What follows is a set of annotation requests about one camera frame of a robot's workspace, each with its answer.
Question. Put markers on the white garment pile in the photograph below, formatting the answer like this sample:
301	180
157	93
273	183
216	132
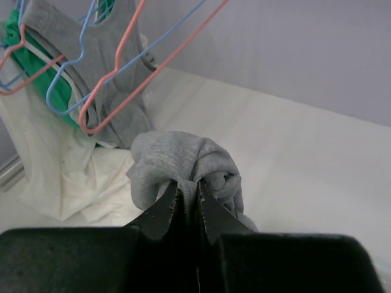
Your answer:
66	173

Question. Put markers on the left aluminium frame post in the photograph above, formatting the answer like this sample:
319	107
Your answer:
12	171

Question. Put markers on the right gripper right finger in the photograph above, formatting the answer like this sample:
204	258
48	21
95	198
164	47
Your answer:
234	258

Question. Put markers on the grey garment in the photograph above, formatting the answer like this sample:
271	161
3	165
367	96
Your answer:
164	156

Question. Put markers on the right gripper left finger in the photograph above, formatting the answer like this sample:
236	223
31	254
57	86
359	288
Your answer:
146	255

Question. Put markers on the light blue wire hanger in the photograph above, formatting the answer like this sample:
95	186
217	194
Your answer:
98	53

